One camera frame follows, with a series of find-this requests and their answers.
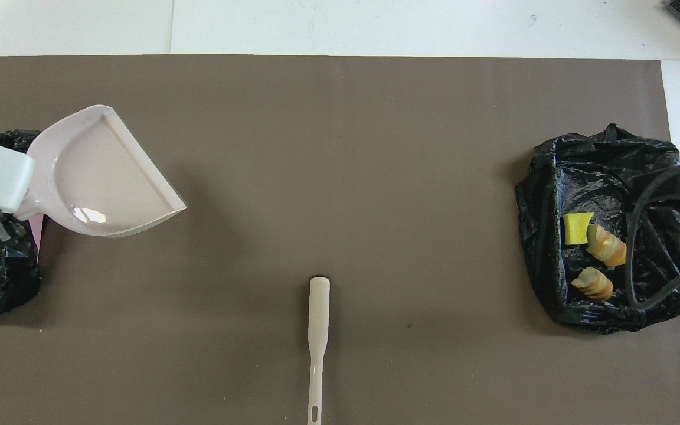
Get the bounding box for pink plastic bin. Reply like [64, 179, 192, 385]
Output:
[28, 214, 45, 261]

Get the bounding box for beige croissant toy piece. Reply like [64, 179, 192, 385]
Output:
[571, 267, 614, 301]

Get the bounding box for brown table mat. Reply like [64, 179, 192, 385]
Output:
[0, 54, 680, 425]

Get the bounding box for beige plastic dustpan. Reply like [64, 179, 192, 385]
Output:
[0, 105, 188, 238]

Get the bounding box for yellow sponge piece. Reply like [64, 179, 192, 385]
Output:
[563, 212, 595, 246]

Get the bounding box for orange striped croissant toy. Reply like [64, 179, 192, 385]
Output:
[586, 224, 628, 268]

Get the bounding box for beige hand brush black bristles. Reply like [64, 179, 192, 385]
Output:
[308, 275, 331, 425]

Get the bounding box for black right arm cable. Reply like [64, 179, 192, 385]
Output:
[625, 157, 680, 310]

